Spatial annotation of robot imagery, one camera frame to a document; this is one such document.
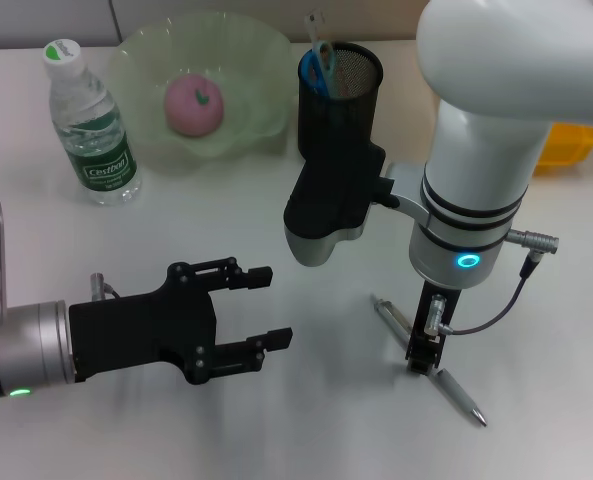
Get black mesh pen holder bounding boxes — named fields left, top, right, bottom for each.
left=296, top=42, right=385, bottom=161

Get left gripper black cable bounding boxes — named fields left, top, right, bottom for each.
left=88, top=272, right=123, bottom=304

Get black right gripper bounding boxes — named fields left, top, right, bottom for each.
left=405, top=279, right=462, bottom=377

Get clear plastic ruler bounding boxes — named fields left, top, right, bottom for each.
left=303, top=12, right=328, bottom=54

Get blue scissors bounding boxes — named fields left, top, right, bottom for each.
left=299, top=39, right=338, bottom=100

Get pink toy peach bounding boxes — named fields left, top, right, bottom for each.
left=163, top=73, right=226, bottom=138

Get right gripper grey cable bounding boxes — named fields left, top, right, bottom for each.
left=424, top=228, right=552, bottom=342

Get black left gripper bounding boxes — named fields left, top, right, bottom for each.
left=68, top=257, right=295, bottom=387

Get silver ballpoint pen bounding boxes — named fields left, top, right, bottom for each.
left=370, top=293, right=489, bottom=428

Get clear green-label water bottle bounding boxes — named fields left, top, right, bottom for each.
left=41, top=38, right=143, bottom=207

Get translucent green fruit bowl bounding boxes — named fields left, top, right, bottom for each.
left=106, top=14, right=300, bottom=177

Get yellow plastic bin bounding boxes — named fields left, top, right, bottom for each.
left=531, top=122, right=593, bottom=177

